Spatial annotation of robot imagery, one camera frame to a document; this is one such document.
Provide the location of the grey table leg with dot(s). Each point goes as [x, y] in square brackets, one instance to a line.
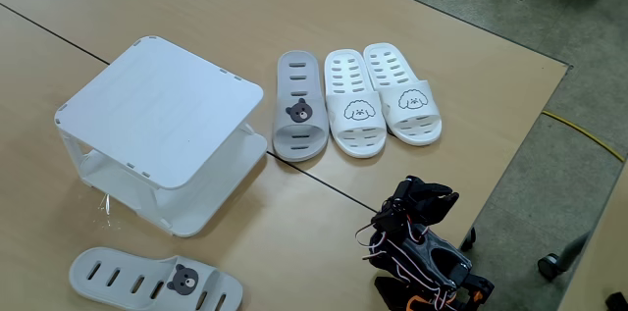
[574, 252]

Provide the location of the white poodle slipper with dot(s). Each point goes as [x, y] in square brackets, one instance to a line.
[428, 110]
[358, 130]

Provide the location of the black table caster wheel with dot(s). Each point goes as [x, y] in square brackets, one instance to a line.
[468, 240]

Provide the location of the white two-shelf shoe rack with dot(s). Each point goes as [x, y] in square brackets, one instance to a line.
[162, 105]

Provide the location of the grey bear slipper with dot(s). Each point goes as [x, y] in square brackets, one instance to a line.
[127, 260]
[299, 83]

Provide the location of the clear tape on rack foot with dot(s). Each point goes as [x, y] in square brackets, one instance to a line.
[105, 208]

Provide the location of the black floor object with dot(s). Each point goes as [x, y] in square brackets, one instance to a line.
[617, 302]

